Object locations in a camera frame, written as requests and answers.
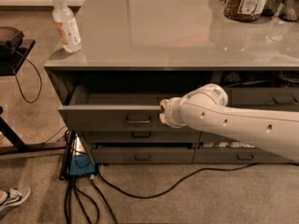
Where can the black side stand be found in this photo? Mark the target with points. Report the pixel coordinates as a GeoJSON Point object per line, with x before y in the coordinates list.
{"type": "Point", "coordinates": [30, 103]}

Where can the clear plastic water bottle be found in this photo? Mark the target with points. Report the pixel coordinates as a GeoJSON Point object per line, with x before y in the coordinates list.
{"type": "Point", "coordinates": [66, 25]}

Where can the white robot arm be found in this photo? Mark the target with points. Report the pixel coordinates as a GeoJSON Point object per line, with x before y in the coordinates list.
{"type": "Point", "coordinates": [206, 110]}

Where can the blue power box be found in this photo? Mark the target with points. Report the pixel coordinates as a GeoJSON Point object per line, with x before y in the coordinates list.
{"type": "Point", "coordinates": [80, 165]}

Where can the glass jar of nuts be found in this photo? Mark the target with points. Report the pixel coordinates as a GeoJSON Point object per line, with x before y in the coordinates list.
{"type": "Point", "coordinates": [244, 10]}

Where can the grey sneaker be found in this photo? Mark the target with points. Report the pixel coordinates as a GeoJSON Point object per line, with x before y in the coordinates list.
{"type": "Point", "coordinates": [13, 197]}

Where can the dark glass cup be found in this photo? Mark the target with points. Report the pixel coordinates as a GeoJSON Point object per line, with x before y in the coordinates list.
{"type": "Point", "coordinates": [273, 0]}
{"type": "Point", "coordinates": [289, 10]}

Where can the dark device on stand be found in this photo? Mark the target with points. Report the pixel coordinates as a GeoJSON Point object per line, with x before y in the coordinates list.
{"type": "Point", "coordinates": [10, 40]}

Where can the grey drawer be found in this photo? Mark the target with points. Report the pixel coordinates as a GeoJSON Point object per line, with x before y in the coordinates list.
{"type": "Point", "coordinates": [121, 110]}
{"type": "Point", "coordinates": [143, 155]}
{"type": "Point", "coordinates": [145, 137]}
{"type": "Point", "coordinates": [263, 96]}
{"type": "Point", "coordinates": [235, 155]}
{"type": "Point", "coordinates": [213, 138]}

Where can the grey drawer cabinet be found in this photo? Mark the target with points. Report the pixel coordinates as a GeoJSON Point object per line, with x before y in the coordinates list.
{"type": "Point", "coordinates": [174, 45]}

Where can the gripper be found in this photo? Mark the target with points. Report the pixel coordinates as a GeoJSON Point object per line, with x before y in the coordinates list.
{"type": "Point", "coordinates": [170, 112]}

